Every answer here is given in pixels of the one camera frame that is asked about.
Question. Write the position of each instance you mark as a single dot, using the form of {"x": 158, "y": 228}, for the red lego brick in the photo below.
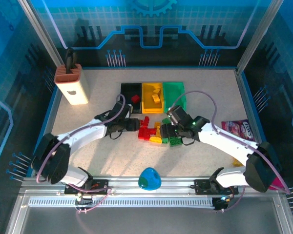
{"x": 145, "y": 121}
{"x": 136, "y": 98}

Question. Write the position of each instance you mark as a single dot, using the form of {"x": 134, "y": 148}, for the large red lego piece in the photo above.
{"x": 146, "y": 133}

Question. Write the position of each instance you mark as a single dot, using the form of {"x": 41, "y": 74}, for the rounded yellow lego piece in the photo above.
{"x": 155, "y": 140}

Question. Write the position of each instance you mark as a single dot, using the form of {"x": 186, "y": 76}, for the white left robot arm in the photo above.
{"x": 88, "y": 132}

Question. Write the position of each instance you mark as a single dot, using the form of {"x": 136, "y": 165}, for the yellow plastic bin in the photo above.
{"x": 146, "y": 107}

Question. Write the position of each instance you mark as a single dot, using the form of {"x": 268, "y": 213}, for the black plastic bin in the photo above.
{"x": 127, "y": 90}

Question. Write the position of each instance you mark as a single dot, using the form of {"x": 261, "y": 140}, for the green plastic bin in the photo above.
{"x": 172, "y": 92}

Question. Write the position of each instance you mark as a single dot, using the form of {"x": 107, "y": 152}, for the blue egg-shaped plastic toy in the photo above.
{"x": 149, "y": 179}

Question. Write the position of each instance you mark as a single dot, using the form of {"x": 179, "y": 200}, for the purple candy bag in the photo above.
{"x": 236, "y": 129}

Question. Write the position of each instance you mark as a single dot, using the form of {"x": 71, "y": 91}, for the white knife block brown top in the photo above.
{"x": 74, "y": 90}

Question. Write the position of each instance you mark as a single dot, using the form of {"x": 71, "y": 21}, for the yellow snack bag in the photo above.
{"x": 238, "y": 162}

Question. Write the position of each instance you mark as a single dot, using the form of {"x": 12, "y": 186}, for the black controller board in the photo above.
{"x": 84, "y": 200}
{"x": 219, "y": 203}

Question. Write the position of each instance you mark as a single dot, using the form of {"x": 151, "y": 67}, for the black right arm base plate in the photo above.
{"x": 201, "y": 186}

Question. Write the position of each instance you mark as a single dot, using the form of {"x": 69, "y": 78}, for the aluminium front rail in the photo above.
{"x": 127, "y": 185}

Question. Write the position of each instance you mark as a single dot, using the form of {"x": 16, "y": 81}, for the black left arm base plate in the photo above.
{"x": 100, "y": 186}

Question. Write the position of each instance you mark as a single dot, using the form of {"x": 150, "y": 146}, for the aluminium side rail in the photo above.
{"x": 245, "y": 97}

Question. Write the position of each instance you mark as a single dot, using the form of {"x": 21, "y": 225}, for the aluminium frame post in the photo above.
{"x": 40, "y": 31}
{"x": 261, "y": 31}

